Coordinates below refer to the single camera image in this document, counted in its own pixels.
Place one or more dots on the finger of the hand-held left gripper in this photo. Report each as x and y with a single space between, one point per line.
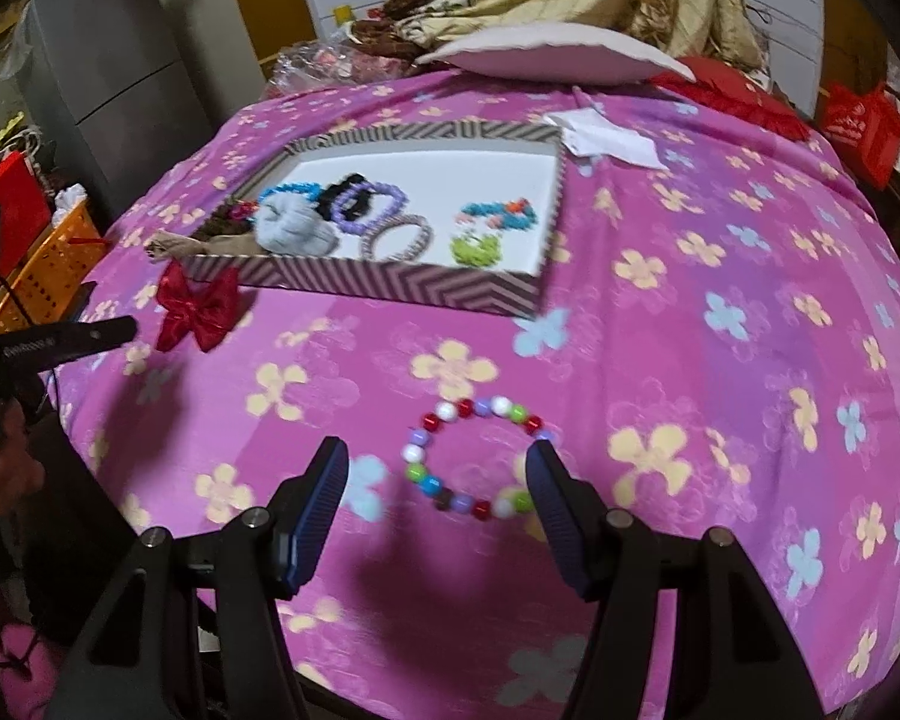
82 341

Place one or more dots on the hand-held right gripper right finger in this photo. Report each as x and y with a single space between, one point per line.
562 517

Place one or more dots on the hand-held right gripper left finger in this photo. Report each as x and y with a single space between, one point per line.
319 510

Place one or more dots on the striped box white inside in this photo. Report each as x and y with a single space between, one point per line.
390 281

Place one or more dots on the black scrunchie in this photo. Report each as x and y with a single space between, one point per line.
349 195

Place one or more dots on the person's left hand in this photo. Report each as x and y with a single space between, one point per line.
11 472

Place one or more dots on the orange plastic basket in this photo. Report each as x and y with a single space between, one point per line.
45 270

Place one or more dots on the red bow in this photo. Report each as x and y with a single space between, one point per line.
195 307

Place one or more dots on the beige bow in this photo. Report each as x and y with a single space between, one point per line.
187 246

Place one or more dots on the red paper bag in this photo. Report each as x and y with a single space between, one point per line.
15 195

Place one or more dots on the brown leopard scrunchie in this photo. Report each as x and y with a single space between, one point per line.
229 223

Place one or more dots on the pink floral blanket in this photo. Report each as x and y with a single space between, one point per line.
645 315

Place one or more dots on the blue scrunchie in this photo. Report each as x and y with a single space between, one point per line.
292 190

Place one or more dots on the green bead accessory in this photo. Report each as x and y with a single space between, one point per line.
476 249

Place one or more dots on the grey refrigerator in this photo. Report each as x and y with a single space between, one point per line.
120 52

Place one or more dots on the pink fabric item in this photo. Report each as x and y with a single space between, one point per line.
7 660

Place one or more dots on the blue and orange hair accessory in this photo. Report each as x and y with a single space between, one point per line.
495 211

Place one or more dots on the clear plastic bag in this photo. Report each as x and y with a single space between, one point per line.
322 64

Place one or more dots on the yellow cabinet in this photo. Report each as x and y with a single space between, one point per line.
270 7

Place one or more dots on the white paper sheet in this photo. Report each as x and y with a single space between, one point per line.
607 135

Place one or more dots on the red cloth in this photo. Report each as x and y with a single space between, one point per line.
735 97

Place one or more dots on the white pillow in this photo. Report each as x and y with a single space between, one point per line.
562 52

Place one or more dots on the red shopping bag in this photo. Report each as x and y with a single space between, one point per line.
862 127

